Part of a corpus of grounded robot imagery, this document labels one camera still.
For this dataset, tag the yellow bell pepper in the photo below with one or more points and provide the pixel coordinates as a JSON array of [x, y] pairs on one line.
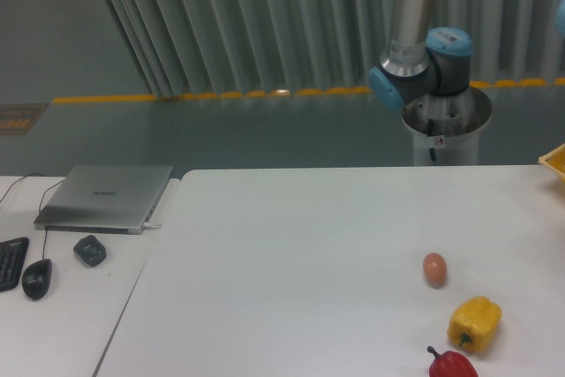
[[473, 324]]

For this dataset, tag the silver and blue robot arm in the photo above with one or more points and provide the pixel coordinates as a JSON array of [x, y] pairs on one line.
[[439, 46]]

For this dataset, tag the red bell pepper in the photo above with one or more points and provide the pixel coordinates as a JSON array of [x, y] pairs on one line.
[[450, 364]]

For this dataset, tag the yellow basket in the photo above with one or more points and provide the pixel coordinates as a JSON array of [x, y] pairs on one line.
[[555, 161]]

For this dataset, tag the white usb plug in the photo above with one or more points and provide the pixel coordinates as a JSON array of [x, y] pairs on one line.
[[151, 226]]

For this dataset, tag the silver laptop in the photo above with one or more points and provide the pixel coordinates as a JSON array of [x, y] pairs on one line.
[[105, 198]]

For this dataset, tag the brown egg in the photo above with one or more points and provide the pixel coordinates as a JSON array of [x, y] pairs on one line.
[[435, 270]]

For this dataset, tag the small black device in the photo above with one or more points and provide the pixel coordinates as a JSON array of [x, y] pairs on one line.
[[90, 251]]

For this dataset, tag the black computer mouse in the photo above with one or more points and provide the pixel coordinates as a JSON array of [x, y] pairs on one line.
[[36, 279]]

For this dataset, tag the black keyboard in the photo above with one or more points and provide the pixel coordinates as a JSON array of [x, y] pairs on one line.
[[12, 259]]

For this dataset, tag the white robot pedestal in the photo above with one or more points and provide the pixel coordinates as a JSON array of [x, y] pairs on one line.
[[446, 130]]

